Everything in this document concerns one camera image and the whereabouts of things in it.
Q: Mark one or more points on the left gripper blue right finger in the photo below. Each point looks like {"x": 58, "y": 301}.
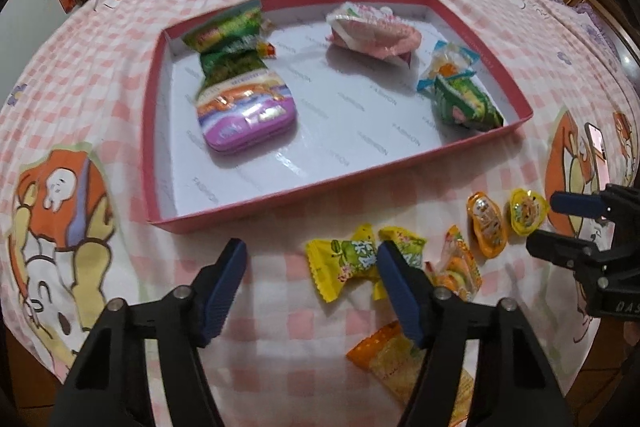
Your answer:
{"x": 514, "y": 384}

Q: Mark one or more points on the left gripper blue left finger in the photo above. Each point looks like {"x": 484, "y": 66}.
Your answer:
{"x": 108, "y": 382}

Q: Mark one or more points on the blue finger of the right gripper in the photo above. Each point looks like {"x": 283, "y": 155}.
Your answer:
{"x": 563, "y": 251}
{"x": 578, "y": 205}

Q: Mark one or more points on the yellow jelly cup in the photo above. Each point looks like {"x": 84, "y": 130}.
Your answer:
{"x": 527, "y": 211}

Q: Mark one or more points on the orange rice cracker pack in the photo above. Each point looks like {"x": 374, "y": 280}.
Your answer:
{"x": 391, "y": 358}

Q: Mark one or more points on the orange jelly cup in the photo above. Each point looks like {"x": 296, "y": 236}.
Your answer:
{"x": 488, "y": 224}

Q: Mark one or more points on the burger gummy packet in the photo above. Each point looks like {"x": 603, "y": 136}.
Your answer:
{"x": 457, "y": 270}

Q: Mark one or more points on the yellow candy wrapper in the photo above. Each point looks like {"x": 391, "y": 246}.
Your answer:
{"x": 334, "y": 262}
{"x": 411, "y": 247}

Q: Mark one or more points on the green pea snack bag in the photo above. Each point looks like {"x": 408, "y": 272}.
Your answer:
{"x": 459, "y": 101}

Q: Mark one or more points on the pink peach jelly pouch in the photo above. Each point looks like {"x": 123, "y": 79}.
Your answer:
{"x": 375, "y": 32}

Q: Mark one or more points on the purple candy tin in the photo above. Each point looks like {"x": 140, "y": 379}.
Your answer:
{"x": 245, "y": 110}

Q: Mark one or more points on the dark green snack bag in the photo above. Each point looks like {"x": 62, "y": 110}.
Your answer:
{"x": 229, "y": 61}

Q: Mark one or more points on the green triangular snack bag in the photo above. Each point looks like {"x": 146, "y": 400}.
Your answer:
{"x": 239, "y": 21}

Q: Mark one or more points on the clear blue-edged snack packet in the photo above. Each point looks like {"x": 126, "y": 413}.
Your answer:
{"x": 448, "y": 60}

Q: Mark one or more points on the clear rainbow candy packet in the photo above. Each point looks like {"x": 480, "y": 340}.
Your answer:
{"x": 265, "y": 50}

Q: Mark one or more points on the pink smartphone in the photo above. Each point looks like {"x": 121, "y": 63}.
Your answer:
{"x": 596, "y": 142}

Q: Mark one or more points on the pink checkered cartoon bedsheet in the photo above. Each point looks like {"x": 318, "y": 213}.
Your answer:
{"x": 138, "y": 136}

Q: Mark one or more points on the pink shallow cardboard box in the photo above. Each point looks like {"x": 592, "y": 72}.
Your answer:
{"x": 356, "y": 116}

